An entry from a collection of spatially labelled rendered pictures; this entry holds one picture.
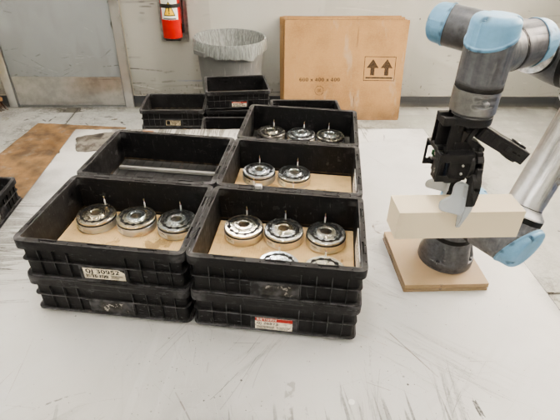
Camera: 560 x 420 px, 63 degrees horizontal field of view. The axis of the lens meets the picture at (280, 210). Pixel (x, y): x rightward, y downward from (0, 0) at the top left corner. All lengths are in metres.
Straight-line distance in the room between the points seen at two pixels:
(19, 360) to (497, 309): 1.17
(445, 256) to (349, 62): 2.89
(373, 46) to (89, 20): 2.32
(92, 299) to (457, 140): 0.89
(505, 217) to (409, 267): 0.45
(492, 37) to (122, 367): 0.96
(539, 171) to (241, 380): 0.83
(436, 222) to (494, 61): 0.30
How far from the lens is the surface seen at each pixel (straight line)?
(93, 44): 4.29
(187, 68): 4.21
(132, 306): 1.19
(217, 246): 1.19
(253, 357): 1.10
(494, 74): 0.79
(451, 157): 0.82
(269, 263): 0.98
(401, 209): 0.87
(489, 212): 0.93
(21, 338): 1.28
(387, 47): 4.09
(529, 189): 1.21
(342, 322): 1.10
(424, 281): 1.31
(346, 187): 1.45
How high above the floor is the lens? 1.57
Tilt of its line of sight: 34 degrees down
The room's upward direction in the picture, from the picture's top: 2 degrees clockwise
